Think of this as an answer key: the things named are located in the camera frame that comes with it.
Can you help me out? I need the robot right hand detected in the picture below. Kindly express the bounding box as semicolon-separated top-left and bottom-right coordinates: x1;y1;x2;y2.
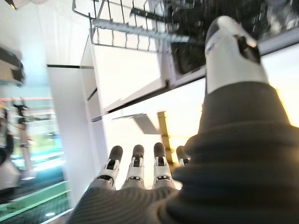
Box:
66;15;299;224

